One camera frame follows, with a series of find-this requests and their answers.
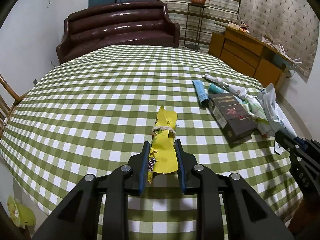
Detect green yellow object on floor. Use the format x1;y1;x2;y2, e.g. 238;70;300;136
7;195;36;229

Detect wooden sideboard cabinet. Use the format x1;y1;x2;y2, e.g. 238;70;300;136
208;27;291;92

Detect white green wrapper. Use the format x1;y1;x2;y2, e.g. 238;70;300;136
235;94;270;137

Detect striped green curtain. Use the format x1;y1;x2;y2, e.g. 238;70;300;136
159;0;240;53

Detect black metal plant stand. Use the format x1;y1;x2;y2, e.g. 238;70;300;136
182;3;207;52

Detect green checkered tablecloth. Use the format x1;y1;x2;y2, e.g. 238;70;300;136
0;44;303;240

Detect dark brown box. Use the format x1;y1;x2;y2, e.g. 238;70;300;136
208;93;257;143

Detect teal tube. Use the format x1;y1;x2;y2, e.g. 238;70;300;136
208;83;228;94

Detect dark brown leather sofa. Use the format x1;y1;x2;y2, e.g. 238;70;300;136
56;0;180;63

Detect white paper bag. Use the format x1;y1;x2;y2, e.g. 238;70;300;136
256;83;298;139

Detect small toy figure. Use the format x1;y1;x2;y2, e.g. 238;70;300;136
239;21;249;34

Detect yellow snack wrapper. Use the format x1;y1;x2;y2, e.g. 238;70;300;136
147;105;178;184

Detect papers on cabinet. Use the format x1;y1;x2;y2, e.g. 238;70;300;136
261;35;302;64

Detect beige patterned wall cloth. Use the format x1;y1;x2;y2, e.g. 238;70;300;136
238;0;319;78

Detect wooden chair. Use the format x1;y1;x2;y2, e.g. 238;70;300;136
0;74;27;136

